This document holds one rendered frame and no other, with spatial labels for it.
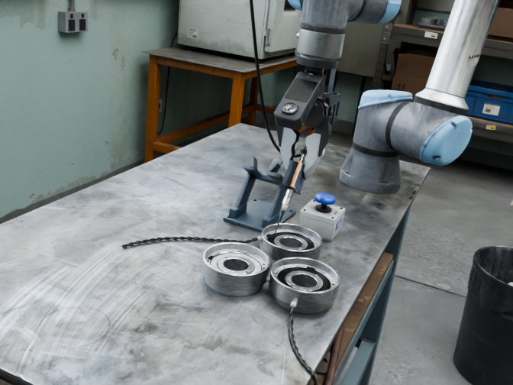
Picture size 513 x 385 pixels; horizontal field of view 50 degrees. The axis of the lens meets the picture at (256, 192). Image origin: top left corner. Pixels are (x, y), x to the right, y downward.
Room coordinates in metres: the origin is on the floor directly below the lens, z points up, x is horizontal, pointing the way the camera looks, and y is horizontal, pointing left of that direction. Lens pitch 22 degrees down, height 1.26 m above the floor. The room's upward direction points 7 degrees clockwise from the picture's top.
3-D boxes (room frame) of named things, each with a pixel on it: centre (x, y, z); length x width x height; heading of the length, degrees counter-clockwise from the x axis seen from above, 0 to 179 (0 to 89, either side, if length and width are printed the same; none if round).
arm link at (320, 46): (0.96, -0.07, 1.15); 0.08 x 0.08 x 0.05
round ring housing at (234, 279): (0.76, 0.02, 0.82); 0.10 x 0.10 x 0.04
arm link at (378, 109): (1.31, -0.28, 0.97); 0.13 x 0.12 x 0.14; 41
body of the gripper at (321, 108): (0.97, -0.08, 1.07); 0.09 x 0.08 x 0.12; 156
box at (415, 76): (4.30, -1.14, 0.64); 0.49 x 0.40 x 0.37; 73
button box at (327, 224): (0.99, -0.13, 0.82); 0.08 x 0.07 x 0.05; 158
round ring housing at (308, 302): (0.74, -0.09, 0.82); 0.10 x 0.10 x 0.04
